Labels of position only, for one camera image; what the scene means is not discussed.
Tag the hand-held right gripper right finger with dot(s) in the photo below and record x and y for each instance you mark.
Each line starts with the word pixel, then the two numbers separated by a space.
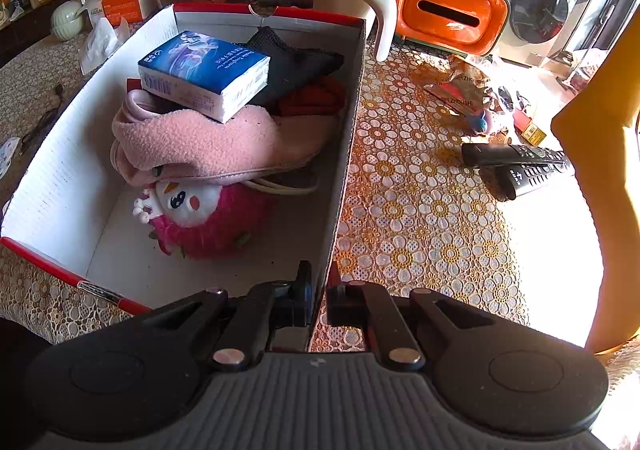
pixel 342 305

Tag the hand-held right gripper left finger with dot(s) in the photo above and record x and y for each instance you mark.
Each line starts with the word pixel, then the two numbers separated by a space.
pixel 302 295

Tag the pink round plush toy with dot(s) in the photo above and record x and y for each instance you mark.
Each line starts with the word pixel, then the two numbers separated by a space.
pixel 220 225

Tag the pink fluffy slipper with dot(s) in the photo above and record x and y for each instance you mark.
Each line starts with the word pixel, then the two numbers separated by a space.
pixel 200 140
pixel 305 140

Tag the red cloth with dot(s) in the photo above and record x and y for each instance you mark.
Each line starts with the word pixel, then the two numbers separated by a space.
pixel 310 100

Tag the black mesh pouch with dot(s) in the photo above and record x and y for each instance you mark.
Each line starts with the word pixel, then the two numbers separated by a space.
pixel 295 70

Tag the blue tissue pack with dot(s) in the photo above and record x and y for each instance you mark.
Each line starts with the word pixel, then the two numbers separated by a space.
pixel 200 70

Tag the red cardboard box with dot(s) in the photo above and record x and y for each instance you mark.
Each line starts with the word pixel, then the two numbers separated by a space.
pixel 50 190

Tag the black remote control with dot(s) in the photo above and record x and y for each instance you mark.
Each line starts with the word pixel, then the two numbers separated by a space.
pixel 510 155
pixel 530 177

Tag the small blue pink toy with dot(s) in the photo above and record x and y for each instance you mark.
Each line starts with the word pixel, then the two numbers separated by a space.
pixel 482 122

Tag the snack wrapper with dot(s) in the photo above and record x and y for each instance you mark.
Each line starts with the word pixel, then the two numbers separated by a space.
pixel 460 90

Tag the small yellow box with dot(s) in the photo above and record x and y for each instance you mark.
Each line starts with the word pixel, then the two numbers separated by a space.
pixel 534 134

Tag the giraffe plush toy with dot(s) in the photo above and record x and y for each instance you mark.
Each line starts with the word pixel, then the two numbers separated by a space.
pixel 615 180

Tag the white crumpled tissue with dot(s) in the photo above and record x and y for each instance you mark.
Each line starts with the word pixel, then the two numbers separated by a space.
pixel 102 47

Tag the white paper scrap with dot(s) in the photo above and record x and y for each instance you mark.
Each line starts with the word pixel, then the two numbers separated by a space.
pixel 9 157

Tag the orange tissue box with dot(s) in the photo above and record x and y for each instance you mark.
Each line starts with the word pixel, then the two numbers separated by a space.
pixel 125 5

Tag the green ribbed jar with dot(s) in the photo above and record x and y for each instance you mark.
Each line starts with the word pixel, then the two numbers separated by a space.
pixel 67 22

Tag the wooden tv cabinet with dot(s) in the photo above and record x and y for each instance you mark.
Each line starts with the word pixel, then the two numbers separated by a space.
pixel 25 37

